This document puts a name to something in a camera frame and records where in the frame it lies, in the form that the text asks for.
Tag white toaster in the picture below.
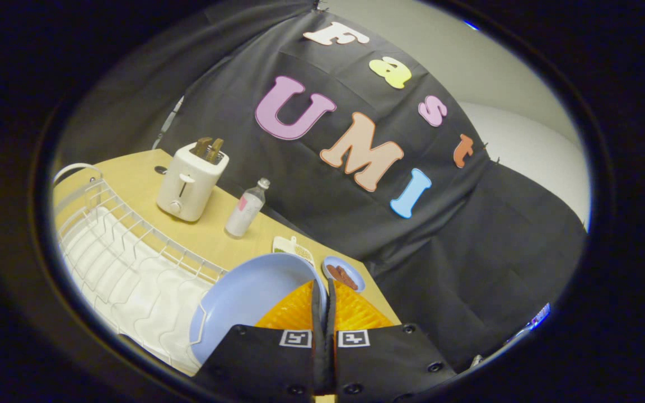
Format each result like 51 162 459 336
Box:
157 142 230 223

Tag black backdrop cloth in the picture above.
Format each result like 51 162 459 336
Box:
54 0 587 373

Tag clear plastic bottle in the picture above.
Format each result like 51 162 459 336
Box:
225 177 271 238

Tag brown food sticks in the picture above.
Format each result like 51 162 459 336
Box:
326 265 359 290

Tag light blue plate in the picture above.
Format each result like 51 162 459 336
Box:
189 253 329 364

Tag white wire dish rack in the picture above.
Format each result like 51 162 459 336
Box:
53 163 229 374

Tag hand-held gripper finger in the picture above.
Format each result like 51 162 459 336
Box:
322 278 457 401
193 280 324 398

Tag small blue bowl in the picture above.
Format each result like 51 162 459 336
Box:
322 256 366 293

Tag white divided dish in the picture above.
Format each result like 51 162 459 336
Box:
272 236 315 266

